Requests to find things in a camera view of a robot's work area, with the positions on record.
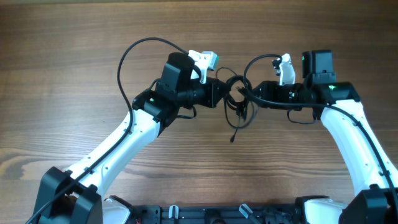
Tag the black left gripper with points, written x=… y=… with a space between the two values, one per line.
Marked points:
x=212 y=94

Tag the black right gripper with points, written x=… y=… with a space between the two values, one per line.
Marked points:
x=270 y=89

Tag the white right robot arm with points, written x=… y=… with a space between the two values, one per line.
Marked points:
x=338 y=106

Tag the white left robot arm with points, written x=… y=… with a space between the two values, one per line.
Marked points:
x=77 y=195

